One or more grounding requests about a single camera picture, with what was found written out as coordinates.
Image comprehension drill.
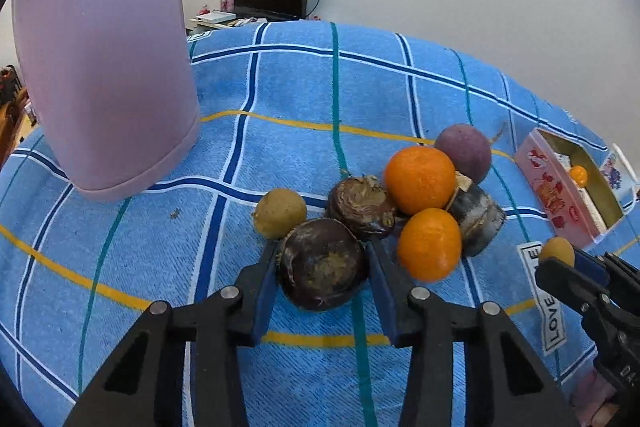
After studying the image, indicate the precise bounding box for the blue plaid blanket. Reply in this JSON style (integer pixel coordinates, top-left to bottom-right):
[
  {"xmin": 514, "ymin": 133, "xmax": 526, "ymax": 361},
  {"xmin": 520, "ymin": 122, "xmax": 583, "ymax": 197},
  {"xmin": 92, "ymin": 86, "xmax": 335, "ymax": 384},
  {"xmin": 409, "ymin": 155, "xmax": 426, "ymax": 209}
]
[{"xmin": 0, "ymin": 21, "xmax": 640, "ymax": 427}]

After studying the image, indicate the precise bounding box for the small yellow round fruit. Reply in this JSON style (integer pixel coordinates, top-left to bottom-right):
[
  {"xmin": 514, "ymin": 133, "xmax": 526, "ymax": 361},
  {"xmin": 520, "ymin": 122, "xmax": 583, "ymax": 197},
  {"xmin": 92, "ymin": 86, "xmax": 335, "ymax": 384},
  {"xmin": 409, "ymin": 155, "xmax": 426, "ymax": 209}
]
[{"xmin": 538, "ymin": 237, "xmax": 576, "ymax": 268}]

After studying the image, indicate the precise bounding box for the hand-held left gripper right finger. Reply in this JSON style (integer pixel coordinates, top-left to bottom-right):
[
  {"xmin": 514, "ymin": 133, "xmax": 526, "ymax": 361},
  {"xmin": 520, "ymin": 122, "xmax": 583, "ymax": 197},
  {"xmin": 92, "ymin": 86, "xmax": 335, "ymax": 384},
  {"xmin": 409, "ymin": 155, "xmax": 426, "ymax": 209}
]
[{"xmin": 365, "ymin": 241, "xmax": 581, "ymax": 427}]

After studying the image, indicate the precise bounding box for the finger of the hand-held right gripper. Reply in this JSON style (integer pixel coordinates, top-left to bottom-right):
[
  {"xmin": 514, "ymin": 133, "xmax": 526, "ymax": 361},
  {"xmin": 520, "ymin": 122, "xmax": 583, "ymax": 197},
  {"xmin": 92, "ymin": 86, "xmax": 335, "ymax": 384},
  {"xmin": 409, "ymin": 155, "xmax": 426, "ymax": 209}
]
[
  {"xmin": 572, "ymin": 248, "xmax": 640, "ymax": 293},
  {"xmin": 535, "ymin": 256, "xmax": 608, "ymax": 315}
]

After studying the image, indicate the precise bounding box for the purple round fruit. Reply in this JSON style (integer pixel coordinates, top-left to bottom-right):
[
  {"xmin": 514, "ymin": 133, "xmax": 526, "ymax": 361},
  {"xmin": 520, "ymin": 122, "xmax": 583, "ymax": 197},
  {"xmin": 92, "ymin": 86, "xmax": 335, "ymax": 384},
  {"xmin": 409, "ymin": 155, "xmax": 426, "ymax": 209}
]
[{"xmin": 433, "ymin": 123, "xmax": 493, "ymax": 185}]

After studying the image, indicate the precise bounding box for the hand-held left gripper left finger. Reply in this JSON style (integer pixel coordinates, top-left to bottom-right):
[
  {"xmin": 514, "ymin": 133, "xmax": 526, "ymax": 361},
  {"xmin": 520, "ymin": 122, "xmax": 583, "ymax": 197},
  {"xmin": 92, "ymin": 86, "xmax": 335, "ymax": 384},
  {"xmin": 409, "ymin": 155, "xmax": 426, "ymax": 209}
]
[{"xmin": 62, "ymin": 239, "xmax": 281, "ymax": 427}]

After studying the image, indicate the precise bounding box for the pink tin box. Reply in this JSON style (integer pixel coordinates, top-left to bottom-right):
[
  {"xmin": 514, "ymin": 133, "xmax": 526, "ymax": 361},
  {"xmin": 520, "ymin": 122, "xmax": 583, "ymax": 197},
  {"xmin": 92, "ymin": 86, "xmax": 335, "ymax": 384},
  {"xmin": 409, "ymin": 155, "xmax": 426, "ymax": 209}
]
[{"xmin": 514, "ymin": 128, "xmax": 626, "ymax": 244}]

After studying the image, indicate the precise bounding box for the small orange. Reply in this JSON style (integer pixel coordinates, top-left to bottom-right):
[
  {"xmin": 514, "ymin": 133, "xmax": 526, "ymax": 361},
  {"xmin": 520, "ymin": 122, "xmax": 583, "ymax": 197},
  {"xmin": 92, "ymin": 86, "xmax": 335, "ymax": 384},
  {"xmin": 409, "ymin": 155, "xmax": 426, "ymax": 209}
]
[{"xmin": 396, "ymin": 208, "xmax": 463, "ymax": 284}]

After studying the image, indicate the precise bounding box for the person's right hand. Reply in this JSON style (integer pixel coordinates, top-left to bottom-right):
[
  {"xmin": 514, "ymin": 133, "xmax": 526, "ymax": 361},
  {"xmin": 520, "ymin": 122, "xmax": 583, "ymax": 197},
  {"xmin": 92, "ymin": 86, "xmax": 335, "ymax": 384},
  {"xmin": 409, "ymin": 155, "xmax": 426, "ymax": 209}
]
[{"xmin": 570, "ymin": 369, "xmax": 621, "ymax": 427}]

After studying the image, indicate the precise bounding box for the dark water chestnut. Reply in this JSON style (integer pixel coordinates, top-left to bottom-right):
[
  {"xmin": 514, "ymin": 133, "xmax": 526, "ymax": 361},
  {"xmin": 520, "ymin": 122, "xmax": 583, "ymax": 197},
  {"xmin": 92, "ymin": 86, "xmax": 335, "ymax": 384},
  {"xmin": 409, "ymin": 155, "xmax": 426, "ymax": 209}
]
[
  {"xmin": 327, "ymin": 174, "xmax": 398, "ymax": 240},
  {"xmin": 446, "ymin": 172, "xmax": 507, "ymax": 258},
  {"xmin": 277, "ymin": 218, "xmax": 371, "ymax": 312}
]

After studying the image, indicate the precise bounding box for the television stand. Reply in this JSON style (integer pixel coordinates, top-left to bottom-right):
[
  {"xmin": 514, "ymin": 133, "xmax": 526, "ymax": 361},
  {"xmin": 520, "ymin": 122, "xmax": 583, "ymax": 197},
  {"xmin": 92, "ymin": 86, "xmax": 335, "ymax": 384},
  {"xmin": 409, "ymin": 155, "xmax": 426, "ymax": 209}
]
[{"xmin": 189, "ymin": 9, "xmax": 321, "ymax": 38}]

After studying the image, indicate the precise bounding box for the large orange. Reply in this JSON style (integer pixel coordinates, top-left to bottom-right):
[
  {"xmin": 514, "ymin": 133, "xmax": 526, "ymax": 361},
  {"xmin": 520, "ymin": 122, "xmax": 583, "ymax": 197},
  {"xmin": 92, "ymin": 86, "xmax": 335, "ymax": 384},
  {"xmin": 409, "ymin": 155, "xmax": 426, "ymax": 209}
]
[{"xmin": 384, "ymin": 146, "xmax": 458, "ymax": 215}]

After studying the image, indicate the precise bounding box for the lilac thermos flask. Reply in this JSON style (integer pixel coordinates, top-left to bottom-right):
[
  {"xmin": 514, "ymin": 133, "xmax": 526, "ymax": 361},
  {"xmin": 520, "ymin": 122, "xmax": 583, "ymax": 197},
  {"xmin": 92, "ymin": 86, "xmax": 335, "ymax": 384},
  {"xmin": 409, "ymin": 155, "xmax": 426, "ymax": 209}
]
[{"xmin": 11, "ymin": 0, "xmax": 202, "ymax": 204}]

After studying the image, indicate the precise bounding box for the yellow-brown round fruit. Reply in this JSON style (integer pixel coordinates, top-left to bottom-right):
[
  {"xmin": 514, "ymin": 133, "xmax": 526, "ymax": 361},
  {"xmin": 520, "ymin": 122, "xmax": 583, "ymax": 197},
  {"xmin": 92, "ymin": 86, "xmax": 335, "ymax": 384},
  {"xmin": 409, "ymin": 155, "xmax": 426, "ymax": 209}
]
[{"xmin": 252, "ymin": 188, "xmax": 308, "ymax": 240}]

